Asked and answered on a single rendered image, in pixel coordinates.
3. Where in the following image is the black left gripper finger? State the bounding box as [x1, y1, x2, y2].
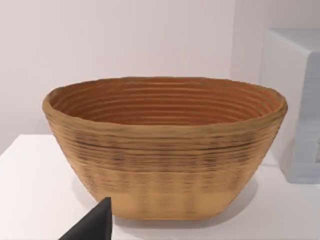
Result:
[58, 196, 112, 240]

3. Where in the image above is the brown woven basket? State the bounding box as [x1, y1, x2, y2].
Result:
[41, 76, 289, 222]

